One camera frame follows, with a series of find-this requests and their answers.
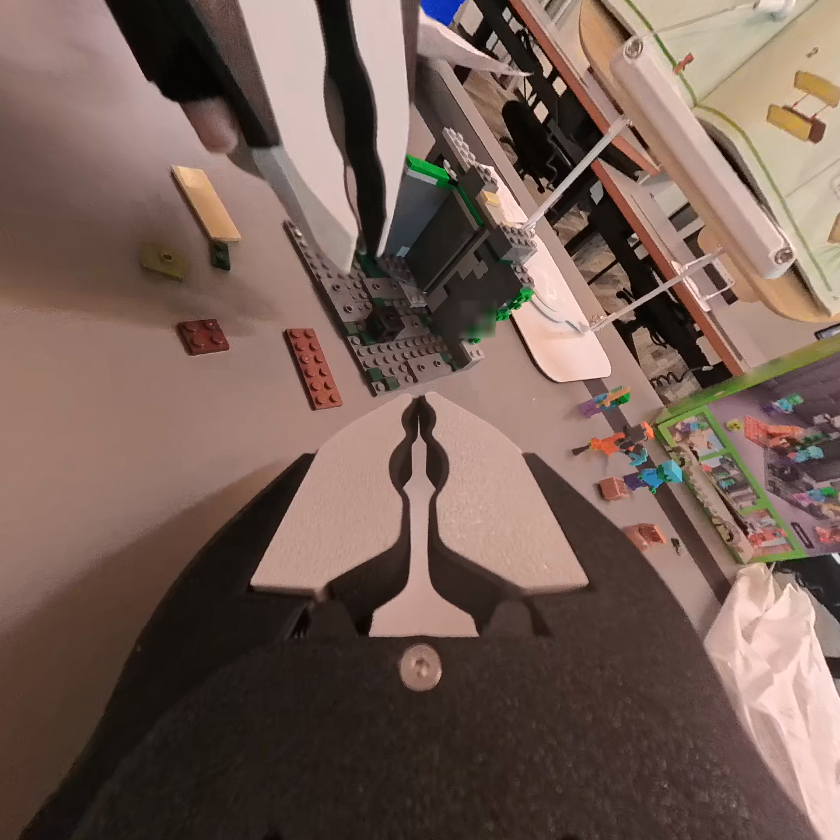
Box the white bar desk lamp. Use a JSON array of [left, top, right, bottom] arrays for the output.
[[508, 36, 798, 385]]

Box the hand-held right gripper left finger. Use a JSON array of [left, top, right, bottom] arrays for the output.
[[249, 392, 424, 601]]

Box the black office chair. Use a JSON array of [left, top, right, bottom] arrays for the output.
[[499, 98, 562, 194]]

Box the teal toy figure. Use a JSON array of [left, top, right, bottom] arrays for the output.
[[623, 459, 686, 494]]

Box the purple toy figure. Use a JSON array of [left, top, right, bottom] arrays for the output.
[[577, 387, 632, 421]]

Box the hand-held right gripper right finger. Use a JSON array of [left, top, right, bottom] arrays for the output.
[[423, 392, 590, 598]]

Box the grey brick castle model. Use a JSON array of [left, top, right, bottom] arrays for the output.
[[283, 125, 540, 396]]

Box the green purple toy set box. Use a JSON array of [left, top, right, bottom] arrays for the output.
[[656, 338, 840, 565]]

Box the dark red square plate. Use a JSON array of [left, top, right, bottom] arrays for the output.
[[176, 318, 231, 357]]

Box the person's left hand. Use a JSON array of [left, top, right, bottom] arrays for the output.
[[105, 0, 240, 156]]

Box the reddish brown long plate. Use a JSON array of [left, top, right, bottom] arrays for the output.
[[283, 327, 344, 411]]

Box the brown-edged background desk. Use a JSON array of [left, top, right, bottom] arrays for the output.
[[508, 0, 749, 378]]

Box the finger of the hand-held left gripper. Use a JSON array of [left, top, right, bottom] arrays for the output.
[[340, 0, 422, 258], [239, 0, 374, 275]]

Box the grey desk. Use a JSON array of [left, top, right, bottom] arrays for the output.
[[0, 0, 729, 840]]

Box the white plastic bag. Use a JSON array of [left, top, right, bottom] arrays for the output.
[[703, 563, 840, 840]]

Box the tan long tile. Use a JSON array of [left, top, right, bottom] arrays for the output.
[[171, 164, 242, 244]]

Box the olive square jumper plate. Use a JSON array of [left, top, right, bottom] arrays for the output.
[[139, 241, 188, 282]]

